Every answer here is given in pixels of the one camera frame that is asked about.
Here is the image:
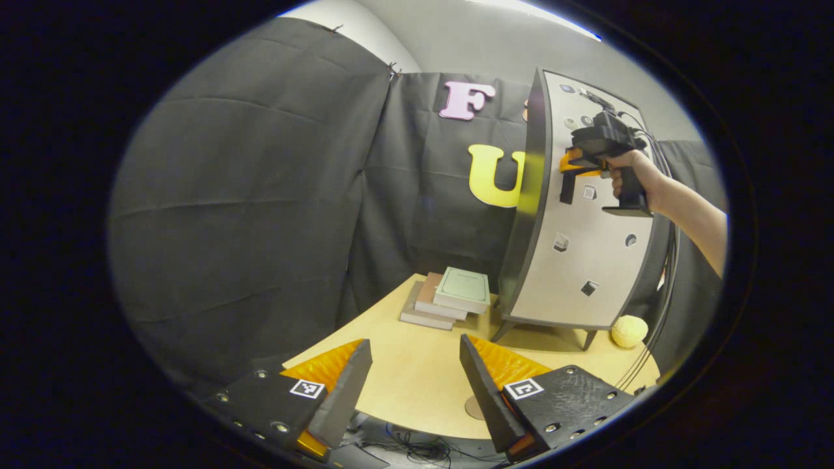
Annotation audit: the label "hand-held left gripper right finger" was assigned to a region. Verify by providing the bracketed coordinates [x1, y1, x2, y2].
[459, 335, 642, 463]

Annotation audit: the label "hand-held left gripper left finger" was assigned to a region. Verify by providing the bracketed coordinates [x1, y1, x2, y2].
[202, 339, 373, 462]

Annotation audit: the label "dark grey cabinet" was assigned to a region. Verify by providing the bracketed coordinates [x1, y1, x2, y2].
[492, 67, 675, 352]

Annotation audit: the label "grey book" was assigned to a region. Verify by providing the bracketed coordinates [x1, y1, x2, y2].
[399, 281, 455, 331]

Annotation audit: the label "green book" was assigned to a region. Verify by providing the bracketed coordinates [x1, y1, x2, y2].
[433, 266, 491, 315]

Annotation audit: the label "pink book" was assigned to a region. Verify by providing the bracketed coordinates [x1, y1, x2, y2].
[415, 272, 468, 321]

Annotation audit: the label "long ceiling light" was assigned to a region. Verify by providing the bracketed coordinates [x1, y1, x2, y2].
[466, 0, 601, 41]

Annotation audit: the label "yellow sponge ball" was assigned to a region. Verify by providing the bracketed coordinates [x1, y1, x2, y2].
[611, 315, 649, 348]

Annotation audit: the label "black backdrop cloth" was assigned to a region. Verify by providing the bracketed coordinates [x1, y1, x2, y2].
[108, 16, 728, 391]

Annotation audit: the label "black cables under table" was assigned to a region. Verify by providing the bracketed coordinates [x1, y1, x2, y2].
[358, 423, 509, 466]

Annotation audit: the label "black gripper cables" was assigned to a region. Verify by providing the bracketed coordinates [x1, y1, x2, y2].
[612, 111, 682, 391]

